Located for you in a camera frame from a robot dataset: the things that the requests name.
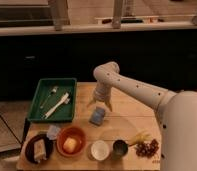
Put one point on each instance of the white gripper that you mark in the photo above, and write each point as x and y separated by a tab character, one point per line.
102	94

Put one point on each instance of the blue sponge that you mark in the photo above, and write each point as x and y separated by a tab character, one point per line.
97	116

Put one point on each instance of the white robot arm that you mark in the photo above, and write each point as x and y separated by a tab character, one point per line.
176	114

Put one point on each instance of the white plastic spatula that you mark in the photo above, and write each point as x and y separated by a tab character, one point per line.
64	100

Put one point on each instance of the orange bowl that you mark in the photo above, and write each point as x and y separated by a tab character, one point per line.
73	132

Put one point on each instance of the green plastic tray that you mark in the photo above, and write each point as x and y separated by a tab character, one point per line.
64	113

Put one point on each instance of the white cup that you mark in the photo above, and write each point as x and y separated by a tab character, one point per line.
100	150

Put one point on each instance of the dark metal cup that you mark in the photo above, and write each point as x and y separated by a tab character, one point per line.
119	149

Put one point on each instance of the silver fork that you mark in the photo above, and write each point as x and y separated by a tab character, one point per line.
53	91

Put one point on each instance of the yellow block in bowl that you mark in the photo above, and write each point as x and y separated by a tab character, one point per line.
70	145

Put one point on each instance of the yellow banana toy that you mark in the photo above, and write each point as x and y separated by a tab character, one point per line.
140	137

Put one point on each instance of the purple grapes bunch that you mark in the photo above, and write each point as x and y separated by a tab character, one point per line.
147	149

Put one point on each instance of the tan bread piece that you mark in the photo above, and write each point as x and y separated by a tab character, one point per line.
39	151

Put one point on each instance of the black plate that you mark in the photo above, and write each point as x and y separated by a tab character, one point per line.
29	150

